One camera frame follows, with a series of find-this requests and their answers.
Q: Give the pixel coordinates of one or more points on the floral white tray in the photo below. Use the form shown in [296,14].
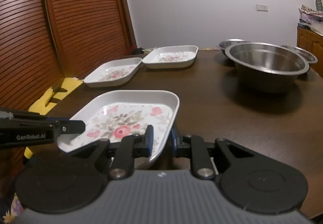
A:
[171,57]
[116,114]
[113,73]

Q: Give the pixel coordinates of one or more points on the small steel bowl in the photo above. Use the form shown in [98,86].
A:
[308,56]

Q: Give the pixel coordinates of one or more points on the brown louvered wardrobe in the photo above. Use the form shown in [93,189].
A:
[44,41]

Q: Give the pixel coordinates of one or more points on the black cloth on bed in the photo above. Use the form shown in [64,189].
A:
[137,51]

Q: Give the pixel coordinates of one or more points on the stack of folded fabrics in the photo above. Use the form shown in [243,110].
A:
[309,16]

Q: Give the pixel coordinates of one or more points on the large steel bowl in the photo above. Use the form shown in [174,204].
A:
[265,65]

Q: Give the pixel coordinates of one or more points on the white wall switch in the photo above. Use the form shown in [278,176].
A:
[261,8]

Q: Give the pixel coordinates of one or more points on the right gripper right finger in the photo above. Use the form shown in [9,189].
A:
[197,151]

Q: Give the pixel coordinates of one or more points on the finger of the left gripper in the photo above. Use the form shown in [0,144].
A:
[66,126]

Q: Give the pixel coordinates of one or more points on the floral bed quilt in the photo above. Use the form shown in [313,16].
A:
[11,208]

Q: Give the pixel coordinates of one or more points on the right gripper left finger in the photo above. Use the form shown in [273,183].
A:
[125,152]

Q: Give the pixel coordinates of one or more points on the wooden sideboard cabinet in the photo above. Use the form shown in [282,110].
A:
[312,42]

